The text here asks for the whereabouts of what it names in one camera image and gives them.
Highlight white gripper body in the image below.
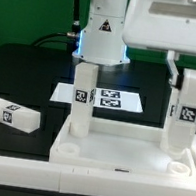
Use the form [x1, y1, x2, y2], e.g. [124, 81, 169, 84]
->
[123, 0, 196, 55]

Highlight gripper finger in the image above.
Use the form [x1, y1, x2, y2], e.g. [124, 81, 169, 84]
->
[166, 50, 183, 88]

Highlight white desk top tray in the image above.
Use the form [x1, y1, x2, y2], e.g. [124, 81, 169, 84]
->
[49, 118, 196, 181]

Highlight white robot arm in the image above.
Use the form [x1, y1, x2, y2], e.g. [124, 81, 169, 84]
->
[73, 0, 196, 87]

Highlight white sheet with tags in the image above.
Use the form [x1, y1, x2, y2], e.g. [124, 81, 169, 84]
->
[50, 83, 143, 113]

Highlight white front obstacle bar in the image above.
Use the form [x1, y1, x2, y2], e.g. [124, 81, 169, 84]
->
[0, 156, 196, 196]

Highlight black cables at base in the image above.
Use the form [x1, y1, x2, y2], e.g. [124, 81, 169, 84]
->
[31, 0, 92, 54]

